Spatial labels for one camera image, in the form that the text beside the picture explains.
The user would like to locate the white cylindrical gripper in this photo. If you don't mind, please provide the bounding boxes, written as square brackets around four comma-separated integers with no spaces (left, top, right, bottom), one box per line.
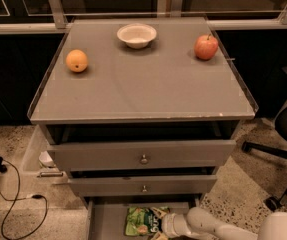
[150,207,191,240]

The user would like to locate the green rice chip bag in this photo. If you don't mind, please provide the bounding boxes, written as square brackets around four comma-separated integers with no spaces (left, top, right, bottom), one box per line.
[125,206,170,237]

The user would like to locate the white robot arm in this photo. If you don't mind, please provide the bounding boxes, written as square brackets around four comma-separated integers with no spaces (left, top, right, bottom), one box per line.
[151,207,287,240]

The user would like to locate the middle grey drawer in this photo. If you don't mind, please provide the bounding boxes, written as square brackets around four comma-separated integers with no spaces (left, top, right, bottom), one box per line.
[68,175,217,197]

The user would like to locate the grey drawer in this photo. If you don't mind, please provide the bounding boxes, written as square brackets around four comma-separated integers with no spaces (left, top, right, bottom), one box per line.
[68,175,217,197]
[48,140,236,171]
[86,194,199,240]

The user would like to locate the bottom grey drawer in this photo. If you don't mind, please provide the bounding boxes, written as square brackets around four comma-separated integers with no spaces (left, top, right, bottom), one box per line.
[86,194,199,240]

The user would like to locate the top grey drawer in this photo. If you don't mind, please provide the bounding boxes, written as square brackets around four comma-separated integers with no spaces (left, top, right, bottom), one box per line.
[48,140,236,171]

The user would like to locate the grey drawer cabinet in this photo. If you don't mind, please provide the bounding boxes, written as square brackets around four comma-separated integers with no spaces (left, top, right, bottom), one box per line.
[27,16,259,240]

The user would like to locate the white object in bin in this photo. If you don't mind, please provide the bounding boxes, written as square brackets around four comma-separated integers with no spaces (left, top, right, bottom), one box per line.
[39,151,55,168]

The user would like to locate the red apple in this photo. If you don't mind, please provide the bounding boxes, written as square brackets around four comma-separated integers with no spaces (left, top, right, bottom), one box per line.
[194,34,218,60]

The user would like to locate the orange fruit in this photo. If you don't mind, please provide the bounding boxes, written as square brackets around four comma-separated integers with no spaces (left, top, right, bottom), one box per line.
[65,49,88,73]

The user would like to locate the white paper bowl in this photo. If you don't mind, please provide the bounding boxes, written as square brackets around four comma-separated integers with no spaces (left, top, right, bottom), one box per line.
[117,23,157,49]

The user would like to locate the metal window bracket left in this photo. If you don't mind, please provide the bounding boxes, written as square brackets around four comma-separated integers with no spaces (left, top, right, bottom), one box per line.
[48,0,67,29]

